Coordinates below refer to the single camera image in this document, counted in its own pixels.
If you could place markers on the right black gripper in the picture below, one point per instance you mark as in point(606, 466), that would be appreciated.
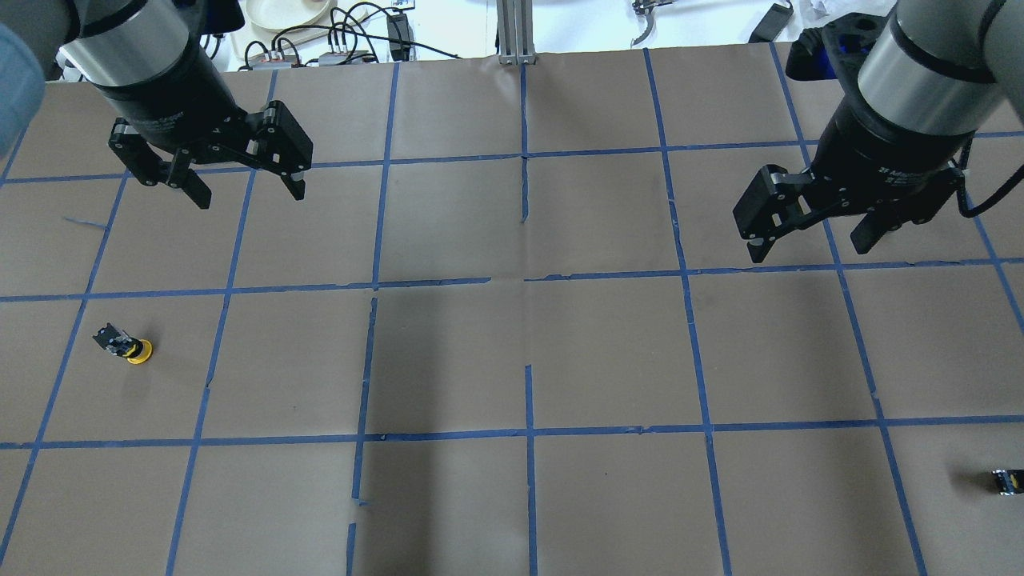
point(876, 152)

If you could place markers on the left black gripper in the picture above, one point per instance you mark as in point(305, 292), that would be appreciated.
point(170, 104)

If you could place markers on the yellow push button switch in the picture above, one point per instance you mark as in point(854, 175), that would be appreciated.
point(118, 343)

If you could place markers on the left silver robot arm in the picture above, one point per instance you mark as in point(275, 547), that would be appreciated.
point(146, 59)

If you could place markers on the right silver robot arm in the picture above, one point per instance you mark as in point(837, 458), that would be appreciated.
point(916, 88)

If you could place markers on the beige plate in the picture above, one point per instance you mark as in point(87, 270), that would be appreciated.
point(275, 16)

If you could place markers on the black power adapter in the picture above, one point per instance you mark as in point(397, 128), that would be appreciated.
point(400, 37)

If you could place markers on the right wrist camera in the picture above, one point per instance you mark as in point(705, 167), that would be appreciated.
point(836, 50)

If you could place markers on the black switch contact block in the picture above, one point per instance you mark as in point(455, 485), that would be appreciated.
point(1008, 481)

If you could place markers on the aluminium frame post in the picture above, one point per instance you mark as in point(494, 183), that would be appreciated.
point(515, 33)

